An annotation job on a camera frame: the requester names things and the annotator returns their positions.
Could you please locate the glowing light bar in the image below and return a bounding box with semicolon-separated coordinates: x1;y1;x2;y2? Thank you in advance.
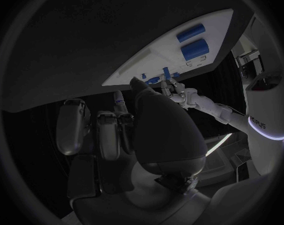
205;132;234;157

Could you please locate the blue block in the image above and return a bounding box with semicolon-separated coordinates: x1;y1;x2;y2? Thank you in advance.
145;76;161;85

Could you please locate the long blue cylinder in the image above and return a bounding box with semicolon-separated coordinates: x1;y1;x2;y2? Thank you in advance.
176;23;206;44

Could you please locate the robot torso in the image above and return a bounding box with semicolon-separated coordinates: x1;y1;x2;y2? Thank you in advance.
243;12;284;177

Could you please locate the white task board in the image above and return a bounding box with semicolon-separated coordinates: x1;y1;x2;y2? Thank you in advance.
101;8;234;87

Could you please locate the short blue cylinder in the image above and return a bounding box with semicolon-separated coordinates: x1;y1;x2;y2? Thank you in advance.
180;38;210;62

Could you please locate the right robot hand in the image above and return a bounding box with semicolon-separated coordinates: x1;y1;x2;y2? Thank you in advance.
55;76;218;225

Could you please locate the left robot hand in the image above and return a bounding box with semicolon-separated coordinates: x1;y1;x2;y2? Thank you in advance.
159;75;188;104

